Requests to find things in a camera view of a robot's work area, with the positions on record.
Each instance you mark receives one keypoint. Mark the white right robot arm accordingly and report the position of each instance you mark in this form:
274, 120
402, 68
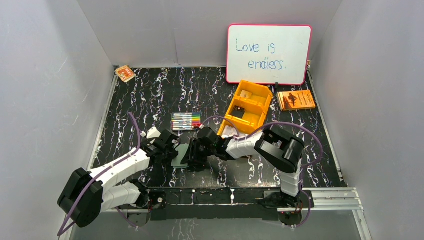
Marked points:
280, 148

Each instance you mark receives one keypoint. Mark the orange booklet with black figure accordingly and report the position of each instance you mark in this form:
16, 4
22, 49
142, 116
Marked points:
296, 100

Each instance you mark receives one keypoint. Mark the small orange card pack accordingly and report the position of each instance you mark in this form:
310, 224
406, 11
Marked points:
125, 73

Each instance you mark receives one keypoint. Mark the gold VIP card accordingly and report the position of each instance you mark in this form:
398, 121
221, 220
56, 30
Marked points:
246, 94

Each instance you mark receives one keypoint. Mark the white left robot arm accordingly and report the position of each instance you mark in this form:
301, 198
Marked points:
106, 182

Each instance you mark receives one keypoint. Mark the coloured marker pen set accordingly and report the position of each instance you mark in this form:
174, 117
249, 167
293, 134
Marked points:
185, 121

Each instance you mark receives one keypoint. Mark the black VIP card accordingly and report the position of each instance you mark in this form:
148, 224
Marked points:
237, 112

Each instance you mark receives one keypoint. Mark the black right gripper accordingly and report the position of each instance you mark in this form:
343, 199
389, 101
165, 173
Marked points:
192, 156

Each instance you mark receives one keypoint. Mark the white silver card stack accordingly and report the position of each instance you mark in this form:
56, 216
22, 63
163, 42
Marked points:
229, 131

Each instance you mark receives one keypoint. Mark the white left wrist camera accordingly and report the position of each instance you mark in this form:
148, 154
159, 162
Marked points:
153, 132

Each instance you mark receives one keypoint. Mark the pink framed whiteboard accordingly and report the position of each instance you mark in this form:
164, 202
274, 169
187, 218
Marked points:
268, 54

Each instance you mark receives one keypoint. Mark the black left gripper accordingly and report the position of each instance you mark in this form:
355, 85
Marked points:
171, 145

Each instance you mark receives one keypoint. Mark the black mounting base rail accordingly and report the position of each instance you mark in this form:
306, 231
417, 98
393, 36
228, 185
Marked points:
264, 203

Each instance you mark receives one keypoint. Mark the aluminium frame rail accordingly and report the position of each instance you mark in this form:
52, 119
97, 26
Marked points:
325, 199

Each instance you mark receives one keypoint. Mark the orange plastic bin tray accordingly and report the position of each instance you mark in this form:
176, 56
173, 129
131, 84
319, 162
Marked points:
256, 108

